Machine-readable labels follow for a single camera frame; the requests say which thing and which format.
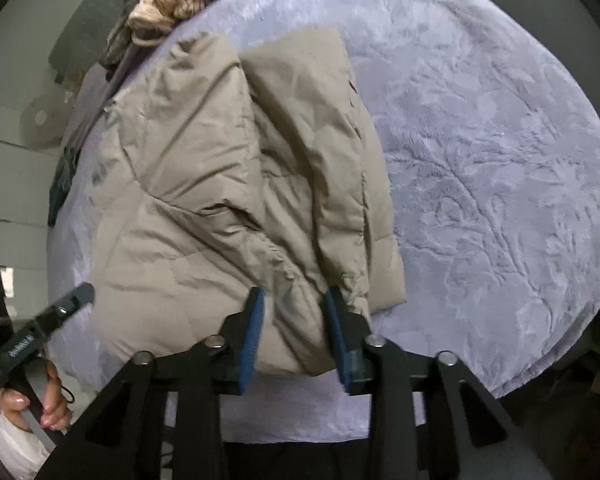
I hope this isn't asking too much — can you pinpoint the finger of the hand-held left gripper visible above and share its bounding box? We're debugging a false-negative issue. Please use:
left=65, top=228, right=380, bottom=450
left=32, top=282, right=97, bottom=344

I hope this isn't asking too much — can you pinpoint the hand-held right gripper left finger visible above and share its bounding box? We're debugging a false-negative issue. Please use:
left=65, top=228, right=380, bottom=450
left=37, top=287, right=266, bottom=480

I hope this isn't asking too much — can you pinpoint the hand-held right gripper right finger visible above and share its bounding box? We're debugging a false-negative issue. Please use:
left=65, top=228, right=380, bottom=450
left=324, top=285, right=554, bottom=480

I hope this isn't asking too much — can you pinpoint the beige puffer jacket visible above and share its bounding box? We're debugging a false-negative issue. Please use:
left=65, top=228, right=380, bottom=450
left=91, top=27, right=409, bottom=377

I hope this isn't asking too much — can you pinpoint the person's left forearm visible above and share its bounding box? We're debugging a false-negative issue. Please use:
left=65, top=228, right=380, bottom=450
left=0, top=412, right=52, bottom=479

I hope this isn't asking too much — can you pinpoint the person's left hand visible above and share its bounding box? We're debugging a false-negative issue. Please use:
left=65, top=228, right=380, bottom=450
left=0, top=361, right=75, bottom=433

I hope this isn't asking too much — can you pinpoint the dark green cloth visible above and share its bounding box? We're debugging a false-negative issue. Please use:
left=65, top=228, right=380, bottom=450
left=47, top=160, right=79, bottom=229

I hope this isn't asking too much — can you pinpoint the white round fan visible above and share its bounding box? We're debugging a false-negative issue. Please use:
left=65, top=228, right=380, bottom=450
left=22, top=95, right=69, bottom=149

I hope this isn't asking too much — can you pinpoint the lavender plush blanket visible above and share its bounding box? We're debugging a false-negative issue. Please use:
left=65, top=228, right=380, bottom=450
left=47, top=0, right=600, bottom=443

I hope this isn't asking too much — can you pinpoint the grey headboard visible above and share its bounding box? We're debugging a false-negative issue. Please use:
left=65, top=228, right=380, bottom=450
left=47, top=0, right=146, bottom=77

